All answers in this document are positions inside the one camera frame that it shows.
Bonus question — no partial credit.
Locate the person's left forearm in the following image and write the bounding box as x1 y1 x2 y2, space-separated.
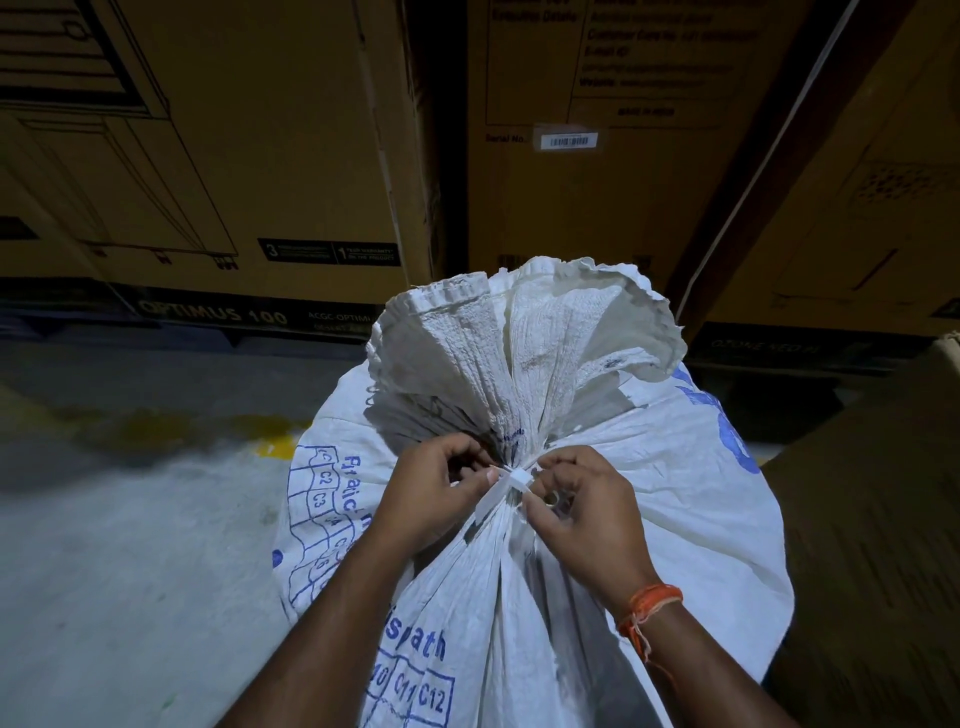
217 528 418 728

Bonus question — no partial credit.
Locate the white plastic zip tie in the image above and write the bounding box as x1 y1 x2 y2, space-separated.
473 464 541 526

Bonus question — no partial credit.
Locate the white woven sack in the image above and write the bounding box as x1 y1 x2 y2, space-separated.
271 256 796 728

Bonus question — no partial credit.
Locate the person's right hand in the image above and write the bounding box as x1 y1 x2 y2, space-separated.
521 446 661 618

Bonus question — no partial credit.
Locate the large carton with cabinet drawing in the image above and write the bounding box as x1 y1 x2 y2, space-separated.
0 0 444 339

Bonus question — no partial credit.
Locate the large carton with text panel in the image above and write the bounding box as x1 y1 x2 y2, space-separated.
466 0 815 290

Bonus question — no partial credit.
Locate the orange thread bracelet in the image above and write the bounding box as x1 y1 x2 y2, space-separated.
616 583 685 665

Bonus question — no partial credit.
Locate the person's left hand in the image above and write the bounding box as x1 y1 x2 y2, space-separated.
371 433 502 564

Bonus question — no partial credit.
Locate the large carton with fan drawing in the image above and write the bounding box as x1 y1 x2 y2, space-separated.
708 0 960 339

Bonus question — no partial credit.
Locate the white barcode sticker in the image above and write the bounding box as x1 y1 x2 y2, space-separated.
533 128 601 154

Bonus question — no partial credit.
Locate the small brown cardboard box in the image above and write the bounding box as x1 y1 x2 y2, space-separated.
761 333 960 728

